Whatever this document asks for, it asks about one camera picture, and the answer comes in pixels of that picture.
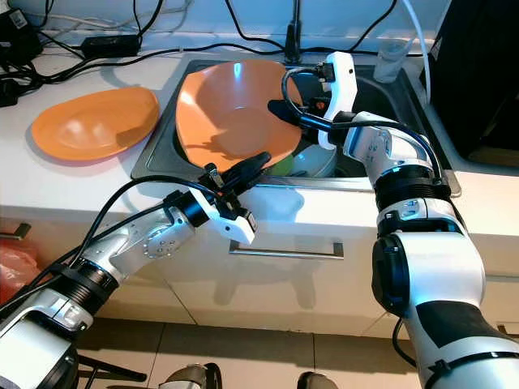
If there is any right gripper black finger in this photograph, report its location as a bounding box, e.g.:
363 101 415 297
268 98 311 130

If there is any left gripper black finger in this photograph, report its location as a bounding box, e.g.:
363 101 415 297
221 152 272 195

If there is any orange plastic bowl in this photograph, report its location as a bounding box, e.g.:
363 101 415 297
176 58 305 173

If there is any orange plastic plate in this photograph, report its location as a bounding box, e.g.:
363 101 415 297
31 86 161 161

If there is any green plastic plate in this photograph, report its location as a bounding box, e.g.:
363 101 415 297
269 154 297 176

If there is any white bowl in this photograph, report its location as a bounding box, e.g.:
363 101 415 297
292 144 341 177

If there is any stainless steel sink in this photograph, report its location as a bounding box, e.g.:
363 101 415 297
131 57 461 197

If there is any dark metal faucet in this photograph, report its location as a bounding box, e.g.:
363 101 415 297
284 0 302 64

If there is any clear drinking glass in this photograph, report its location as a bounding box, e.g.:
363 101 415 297
373 39 410 83

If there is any black power strip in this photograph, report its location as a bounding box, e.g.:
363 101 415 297
0 77 21 106

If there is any black power adapter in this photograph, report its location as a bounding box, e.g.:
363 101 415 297
81 34 140 59

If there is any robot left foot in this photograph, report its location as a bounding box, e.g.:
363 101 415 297
158 363 220 389

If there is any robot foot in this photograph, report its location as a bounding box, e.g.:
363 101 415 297
158 363 220 389
296 371 337 389

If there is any black stand leg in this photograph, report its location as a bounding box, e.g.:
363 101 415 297
85 357 140 382

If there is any black labelled device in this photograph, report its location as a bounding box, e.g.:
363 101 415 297
0 4 41 66

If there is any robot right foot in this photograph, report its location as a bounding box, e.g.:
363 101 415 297
296 371 337 389

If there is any red plastic bag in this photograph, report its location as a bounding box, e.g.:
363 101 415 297
0 247 45 305

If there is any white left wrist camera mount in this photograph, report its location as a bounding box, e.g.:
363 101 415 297
207 190 259 246

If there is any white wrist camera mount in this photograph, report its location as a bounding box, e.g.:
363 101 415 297
324 51 358 151
207 190 259 246

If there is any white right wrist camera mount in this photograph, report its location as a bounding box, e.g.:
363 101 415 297
324 51 358 151

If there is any long metal drawer handle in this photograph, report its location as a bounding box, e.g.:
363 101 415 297
229 241 344 260

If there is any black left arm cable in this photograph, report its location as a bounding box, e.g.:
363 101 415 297
16 174 228 325

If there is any long black counter cable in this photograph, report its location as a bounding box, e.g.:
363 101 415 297
24 45 289 82

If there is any dark cabinet handle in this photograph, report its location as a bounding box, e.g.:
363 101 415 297
0 223 32 242

